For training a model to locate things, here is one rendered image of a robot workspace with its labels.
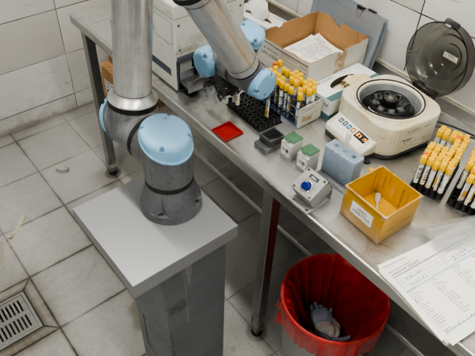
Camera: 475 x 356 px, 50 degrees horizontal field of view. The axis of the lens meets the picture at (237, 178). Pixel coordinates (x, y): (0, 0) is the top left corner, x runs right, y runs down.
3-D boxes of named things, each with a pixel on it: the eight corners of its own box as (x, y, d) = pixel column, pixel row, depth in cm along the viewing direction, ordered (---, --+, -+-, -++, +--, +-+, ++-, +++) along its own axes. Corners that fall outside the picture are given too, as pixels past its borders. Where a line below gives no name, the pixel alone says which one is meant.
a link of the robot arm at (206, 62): (218, 62, 120) (252, 46, 125) (189, 44, 126) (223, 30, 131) (219, 90, 125) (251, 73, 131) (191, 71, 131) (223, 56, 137)
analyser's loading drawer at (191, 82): (154, 66, 175) (153, 52, 171) (170, 60, 178) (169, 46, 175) (189, 93, 164) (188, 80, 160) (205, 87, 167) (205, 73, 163)
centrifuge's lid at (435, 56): (420, 5, 146) (440, 3, 150) (391, 82, 162) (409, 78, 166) (480, 39, 133) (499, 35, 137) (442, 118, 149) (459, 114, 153)
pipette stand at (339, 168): (316, 174, 142) (321, 146, 135) (333, 163, 145) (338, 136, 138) (343, 194, 136) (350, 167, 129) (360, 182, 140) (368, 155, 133)
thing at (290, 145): (279, 155, 147) (281, 136, 142) (291, 148, 149) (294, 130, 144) (289, 162, 145) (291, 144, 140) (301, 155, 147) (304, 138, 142)
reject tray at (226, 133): (211, 131, 154) (211, 128, 153) (229, 122, 157) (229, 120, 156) (225, 142, 150) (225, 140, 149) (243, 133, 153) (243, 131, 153)
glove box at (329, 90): (304, 104, 165) (308, 79, 159) (353, 80, 177) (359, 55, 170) (332, 123, 158) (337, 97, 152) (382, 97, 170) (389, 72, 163)
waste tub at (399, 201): (338, 212, 131) (344, 184, 124) (373, 191, 137) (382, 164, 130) (376, 246, 124) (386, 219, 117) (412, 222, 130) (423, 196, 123)
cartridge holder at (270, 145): (254, 145, 150) (254, 135, 147) (276, 133, 154) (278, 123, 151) (265, 155, 147) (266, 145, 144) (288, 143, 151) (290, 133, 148)
